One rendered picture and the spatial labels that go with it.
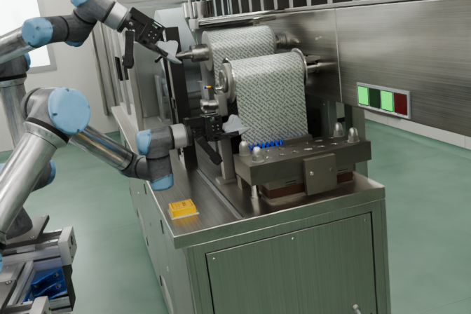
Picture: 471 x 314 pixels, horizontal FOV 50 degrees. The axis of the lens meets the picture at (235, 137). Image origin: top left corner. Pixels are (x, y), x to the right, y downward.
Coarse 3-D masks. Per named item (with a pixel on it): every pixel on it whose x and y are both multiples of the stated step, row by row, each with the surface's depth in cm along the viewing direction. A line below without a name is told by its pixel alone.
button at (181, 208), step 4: (184, 200) 154; (188, 200) 153; (172, 204) 152; (176, 204) 152; (180, 204) 151; (184, 204) 151; (188, 204) 151; (192, 204) 150; (172, 208) 149; (176, 208) 148; (180, 208) 148; (184, 208) 148; (188, 208) 148; (192, 208) 149; (172, 212) 147; (176, 212) 147; (180, 212) 148; (184, 212) 148; (188, 212) 148; (192, 212) 149; (172, 216) 148; (176, 216) 147
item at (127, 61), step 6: (126, 30) 149; (126, 36) 149; (132, 36) 150; (126, 42) 150; (132, 42) 150; (126, 48) 150; (132, 48) 150; (126, 54) 150; (132, 54) 151; (126, 60) 151; (132, 60) 152; (126, 66) 151; (132, 66) 153
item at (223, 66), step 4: (224, 64) 161; (220, 68) 166; (224, 68) 161; (228, 68) 160; (228, 72) 159; (228, 76) 159; (228, 80) 159; (232, 80) 159; (228, 84) 160; (232, 84) 159; (228, 88) 161; (232, 88) 160; (228, 92) 162; (232, 92) 161; (228, 96) 163
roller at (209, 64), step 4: (272, 32) 186; (204, 36) 185; (204, 40) 186; (208, 40) 180; (208, 44) 182; (208, 48) 183; (276, 48) 187; (208, 60) 186; (212, 60) 181; (208, 64) 187; (212, 64) 182; (208, 68) 188; (212, 68) 184
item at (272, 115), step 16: (256, 96) 162; (272, 96) 163; (288, 96) 165; (304, 96) 167; (240, 112) 161; (256, 112) 163; (272, 112) 164; (288, 112) 166; (304, 112) 168; (256, 128) 164; (272, 128) 166; (288, 128) 167; (304, 128) 169; (256, 144) 165
